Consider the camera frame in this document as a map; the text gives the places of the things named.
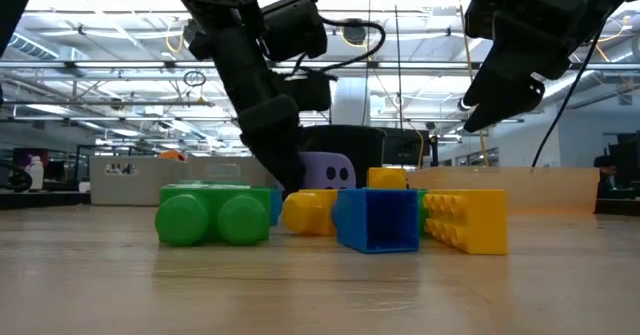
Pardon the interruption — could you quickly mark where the dark background bench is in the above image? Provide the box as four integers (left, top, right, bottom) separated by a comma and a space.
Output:
0, 147, 91, 211

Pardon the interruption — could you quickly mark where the light blue toy block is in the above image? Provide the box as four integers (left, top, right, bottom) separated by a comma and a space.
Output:
269, 188, 285, 228

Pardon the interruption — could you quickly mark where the dark background workstation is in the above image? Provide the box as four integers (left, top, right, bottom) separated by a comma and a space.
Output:
593, 133, 640, 216

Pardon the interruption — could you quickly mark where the white bottle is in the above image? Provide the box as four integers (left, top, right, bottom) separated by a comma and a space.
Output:
23, 155, 46, 192

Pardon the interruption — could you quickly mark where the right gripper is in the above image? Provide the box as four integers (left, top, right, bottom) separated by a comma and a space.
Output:
460, 0, 590, 135

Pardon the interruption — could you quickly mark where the long yellow studded block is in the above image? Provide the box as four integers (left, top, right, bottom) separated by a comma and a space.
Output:
423, 189, 509, 257

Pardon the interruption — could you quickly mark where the orange plastic tray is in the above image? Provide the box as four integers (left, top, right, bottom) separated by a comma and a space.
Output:
406, 166, 602, 216

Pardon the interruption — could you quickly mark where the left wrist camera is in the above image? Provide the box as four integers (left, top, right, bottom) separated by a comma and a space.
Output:
279, 69, 335, 113

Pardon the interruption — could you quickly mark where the black plastic bucket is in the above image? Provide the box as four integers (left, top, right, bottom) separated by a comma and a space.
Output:
298, 124, 388, 190

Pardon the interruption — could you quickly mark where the person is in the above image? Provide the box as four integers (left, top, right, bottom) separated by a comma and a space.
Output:
592, 154, 624, 196

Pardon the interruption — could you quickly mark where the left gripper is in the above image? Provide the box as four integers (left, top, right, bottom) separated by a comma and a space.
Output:
212, 29, 308, 197

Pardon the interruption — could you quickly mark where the purple foam die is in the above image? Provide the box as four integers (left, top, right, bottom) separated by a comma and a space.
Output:
298, 150, 358, 191

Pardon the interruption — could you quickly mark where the grey plastic bin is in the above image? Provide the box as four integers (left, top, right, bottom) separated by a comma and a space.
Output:
187, 155, 282, 189
89, 155, 194, 208

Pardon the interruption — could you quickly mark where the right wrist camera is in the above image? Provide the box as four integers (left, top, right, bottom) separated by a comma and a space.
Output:
463, 0, 507, 41

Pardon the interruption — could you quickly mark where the yellow cable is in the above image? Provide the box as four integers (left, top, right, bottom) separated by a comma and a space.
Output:
453, 0, 492, 169

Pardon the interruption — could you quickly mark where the yellow toy block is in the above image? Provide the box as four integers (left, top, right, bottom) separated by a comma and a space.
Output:
280, 189, 342, 238
366, 166, 409, 191

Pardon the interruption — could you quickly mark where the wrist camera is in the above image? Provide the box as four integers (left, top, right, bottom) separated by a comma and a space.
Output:
463, 0, 507, 41
279, 69, 335, 113

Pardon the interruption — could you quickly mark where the large green toy block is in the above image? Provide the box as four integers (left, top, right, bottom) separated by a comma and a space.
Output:
154, 183, 273, 249

